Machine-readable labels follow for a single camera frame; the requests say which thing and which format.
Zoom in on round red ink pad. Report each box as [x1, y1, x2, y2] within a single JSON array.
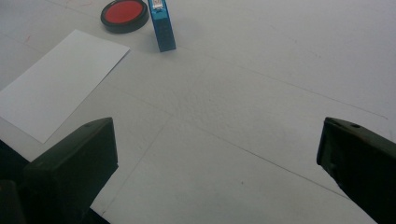
[[100, 0, 150, 35]]

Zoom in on white paper sheet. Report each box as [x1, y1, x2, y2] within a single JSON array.
[[0, 29, 131, 145]]

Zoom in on blue stamp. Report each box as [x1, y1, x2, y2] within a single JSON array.
[[147, 0, 177, 53]]

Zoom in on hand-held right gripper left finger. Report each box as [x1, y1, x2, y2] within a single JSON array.
[[22, 117, 120, 224]]

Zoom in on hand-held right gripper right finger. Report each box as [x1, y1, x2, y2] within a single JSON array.
[[316, 117, 396, 224]]

